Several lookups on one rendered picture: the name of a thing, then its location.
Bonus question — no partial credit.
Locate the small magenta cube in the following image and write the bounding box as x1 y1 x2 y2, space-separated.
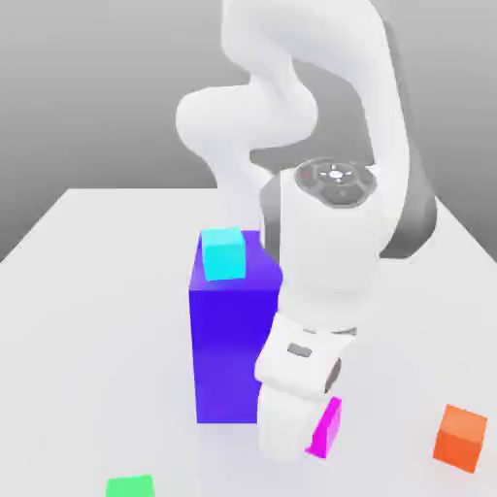
304 395 344 460

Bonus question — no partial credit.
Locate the large blue box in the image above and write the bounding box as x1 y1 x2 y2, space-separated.
188 229 283 425

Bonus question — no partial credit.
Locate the small orange cube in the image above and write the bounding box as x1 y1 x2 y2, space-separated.
432 403 489 475

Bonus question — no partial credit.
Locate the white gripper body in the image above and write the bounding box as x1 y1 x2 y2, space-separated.
256 381 332 464

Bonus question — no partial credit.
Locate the small cyan cube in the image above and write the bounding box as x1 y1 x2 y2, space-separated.
199 226 248 282

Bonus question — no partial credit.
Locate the small green cube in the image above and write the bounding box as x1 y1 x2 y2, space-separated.
105 474 155 497

